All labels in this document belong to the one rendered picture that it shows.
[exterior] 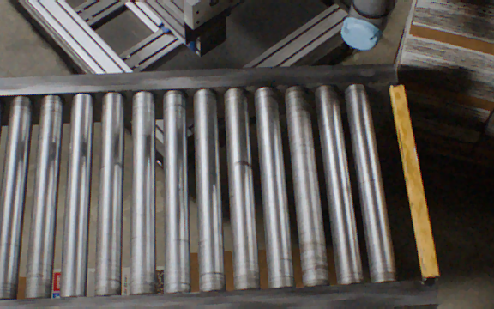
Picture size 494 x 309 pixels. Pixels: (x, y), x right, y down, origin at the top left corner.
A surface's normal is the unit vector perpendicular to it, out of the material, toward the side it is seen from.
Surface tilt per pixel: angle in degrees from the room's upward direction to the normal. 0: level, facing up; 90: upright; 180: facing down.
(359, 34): 90
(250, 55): 0
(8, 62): 0
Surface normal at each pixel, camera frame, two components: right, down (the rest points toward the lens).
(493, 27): -0.29, 0.84
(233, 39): 0.02, -0.49
